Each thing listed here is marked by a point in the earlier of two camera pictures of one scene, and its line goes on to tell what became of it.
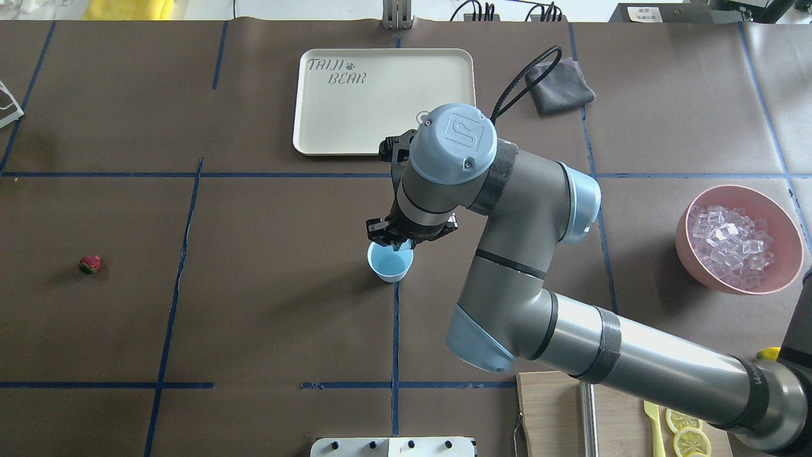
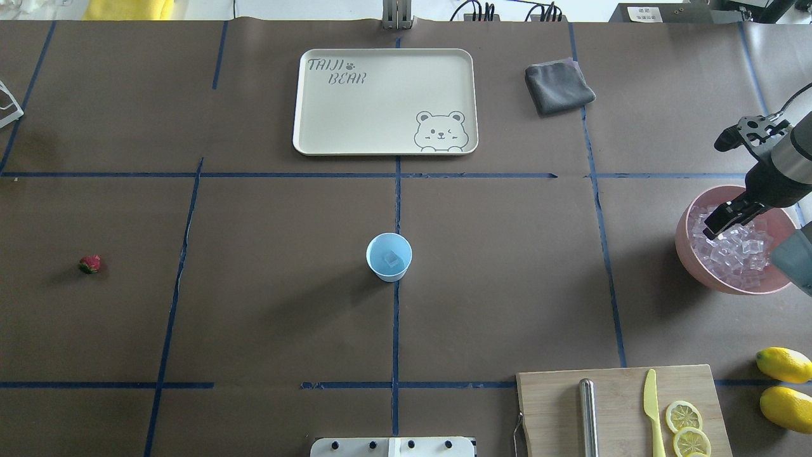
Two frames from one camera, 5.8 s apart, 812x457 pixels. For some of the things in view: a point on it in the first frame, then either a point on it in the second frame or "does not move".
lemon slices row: [689, 438] does not move
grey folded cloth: [564, 88] does not move
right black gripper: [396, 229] to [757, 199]
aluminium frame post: [396, 14] does not move
